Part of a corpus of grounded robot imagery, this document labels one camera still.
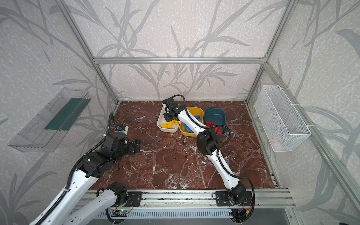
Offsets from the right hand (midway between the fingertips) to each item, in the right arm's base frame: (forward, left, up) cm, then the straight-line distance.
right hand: (169, 112), depth 102 cm
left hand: (-29, +13, +14) cm, 35 cm away
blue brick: (-12, -14, -5) cm, 19 cm away
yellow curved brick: (-8, +3, -6) cm, 11 cm away
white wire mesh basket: (-31, -57, +27) cm, 71 cm away
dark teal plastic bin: (+2, -37, -9) cm, 39 cm away
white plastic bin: (-3, +6, -6) cm, 9 cm away
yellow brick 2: (-6, -6, -5) cm, 10 cm away
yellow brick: (-8, -1, -6) cm, 10 cm away
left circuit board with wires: (-58, +19, -8) cm, 61 cm away
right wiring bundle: (-59, -44, -8) cm, 74 cm away
